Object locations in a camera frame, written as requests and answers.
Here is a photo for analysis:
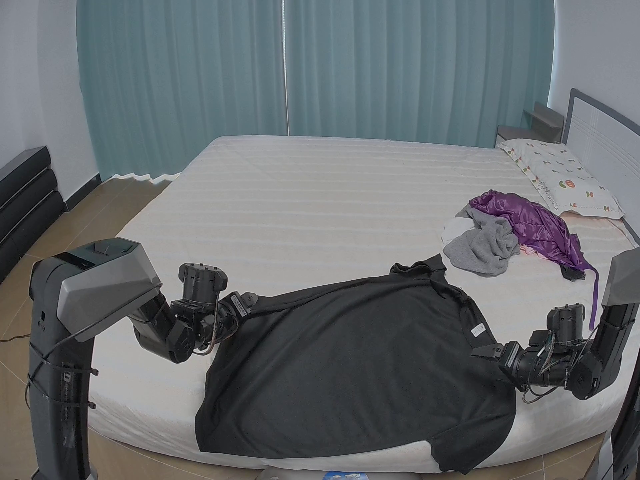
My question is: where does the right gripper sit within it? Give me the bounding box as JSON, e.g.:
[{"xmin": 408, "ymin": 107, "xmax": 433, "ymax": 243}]
[{"xmin": 470, "ymin": 343, "xmax": 532, "ymax": 385}]

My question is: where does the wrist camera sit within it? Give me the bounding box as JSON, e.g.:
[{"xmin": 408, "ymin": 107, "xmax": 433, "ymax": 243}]
[
  {"xmin": 170, "ymin": 263, "xmax": 230, "ymax": 324},
  {"xmin": 530, "ymin": 304, "xmax": 586, "ymax": 349}
]

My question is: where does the black chest of drawers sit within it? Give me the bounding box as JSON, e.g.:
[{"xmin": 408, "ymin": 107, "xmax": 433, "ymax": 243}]
[{"xmin": 0, "ymin": 146, "xmax": 66, "ymax": 284}]

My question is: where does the white printed pillow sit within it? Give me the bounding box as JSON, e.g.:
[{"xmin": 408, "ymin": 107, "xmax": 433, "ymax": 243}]
[{"xmin": 497, "ymin": 139, "xmax": 626, "ymax": 219}]

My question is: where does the grey bedside table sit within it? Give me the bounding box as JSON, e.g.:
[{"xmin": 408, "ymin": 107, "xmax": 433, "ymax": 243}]
[{"xmin": 496, "ymin": 100, "xmax": 565, "ymax": 144}]

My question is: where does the black T-shirt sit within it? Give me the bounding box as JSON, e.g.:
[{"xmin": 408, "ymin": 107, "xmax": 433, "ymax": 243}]
[{"xmin": 195, "ymin": 253, "xmax": 518, "ymax": 475}]

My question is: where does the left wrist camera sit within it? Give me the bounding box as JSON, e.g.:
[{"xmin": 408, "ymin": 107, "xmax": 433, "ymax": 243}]
[{"xmin": 170, "ymin": 263, "xmax": 230, "ymax": 324}]

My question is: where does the grey garment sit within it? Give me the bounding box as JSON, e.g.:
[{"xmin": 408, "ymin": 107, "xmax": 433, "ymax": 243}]
[{"xmin": 442, "ymin": 215, "xmax": 521, "ymax": 277}]

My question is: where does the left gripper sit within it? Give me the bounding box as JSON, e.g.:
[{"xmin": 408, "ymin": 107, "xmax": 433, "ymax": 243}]
[{"xmin": 220, "ymin": 291, "xmax": 258, "ymax": 329}]

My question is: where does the bed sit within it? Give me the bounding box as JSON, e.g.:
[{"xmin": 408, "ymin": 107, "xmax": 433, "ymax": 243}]
[{"xmin": 85, "ymin": 88, "xmax": 640, "ymax": 471}]

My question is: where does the purple satin garment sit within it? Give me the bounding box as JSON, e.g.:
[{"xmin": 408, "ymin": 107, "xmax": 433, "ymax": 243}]
[{"xmin": 468, "ymin": 189, "xmax": 601, "ymax": 331}]

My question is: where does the blue-green curtain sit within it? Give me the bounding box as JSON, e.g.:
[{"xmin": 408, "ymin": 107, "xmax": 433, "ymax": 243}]
[
  {"xmin": 282, "ymin": 0, "xmax": 556, "ymax": 146},
  {"xmin": 76, "ymin": 0, "xmax": 291, "ymax": 181}
]

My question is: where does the white garment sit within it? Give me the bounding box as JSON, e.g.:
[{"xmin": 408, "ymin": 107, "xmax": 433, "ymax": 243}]
[{"xmin": 441, "ymin": 216, "xmax": 476, "ymax": 244}]

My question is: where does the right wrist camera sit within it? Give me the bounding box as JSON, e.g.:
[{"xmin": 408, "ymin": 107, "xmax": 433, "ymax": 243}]
[{"xmin": 530, "ymin": 304, "xmax": 586, "ymax": 349}]

